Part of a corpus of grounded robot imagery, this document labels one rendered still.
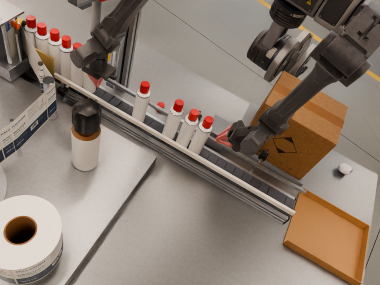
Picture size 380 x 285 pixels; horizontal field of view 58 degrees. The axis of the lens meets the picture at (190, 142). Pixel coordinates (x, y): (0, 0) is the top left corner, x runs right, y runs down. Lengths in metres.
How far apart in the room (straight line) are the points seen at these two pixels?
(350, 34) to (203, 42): 2.65
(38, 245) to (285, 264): 0.84
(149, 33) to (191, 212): 2.24
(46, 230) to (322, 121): 1.01
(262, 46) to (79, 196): 0.90
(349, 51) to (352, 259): 0.95
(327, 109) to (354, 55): 0.70
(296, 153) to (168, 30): 2.22
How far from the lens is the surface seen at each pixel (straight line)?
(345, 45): 0.78
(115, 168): 1.26
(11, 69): 1.48
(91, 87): 1.44
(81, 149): 1.13
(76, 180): 1.24
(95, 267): 1.18
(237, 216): 1.35
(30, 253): 1.00
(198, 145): 1.29
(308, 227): 1.47
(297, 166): 1.48
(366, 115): 3.65
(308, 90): 0.88
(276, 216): 1.39
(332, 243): 1.50
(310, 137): 1.36
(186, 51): 3.20
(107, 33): 1.11
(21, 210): 1.04
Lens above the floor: 1.97
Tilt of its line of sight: 52 degrees down
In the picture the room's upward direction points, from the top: 24 degrees clockwise
